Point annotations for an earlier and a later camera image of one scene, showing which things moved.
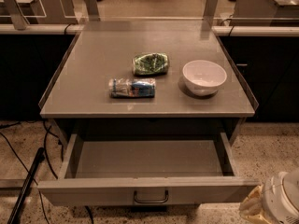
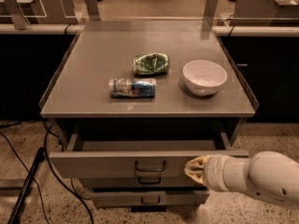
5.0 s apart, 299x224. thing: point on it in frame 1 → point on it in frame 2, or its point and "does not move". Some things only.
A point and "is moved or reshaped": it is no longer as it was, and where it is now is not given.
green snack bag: x=150 y=63 does not move
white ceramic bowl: x=204 y=77 does not move
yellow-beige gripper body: x=275 y=199 → x=213 y=171
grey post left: x=14 y=10 does not move
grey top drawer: x=145 y=173 is moved or reshaped
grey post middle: x=92 y=4 does not move
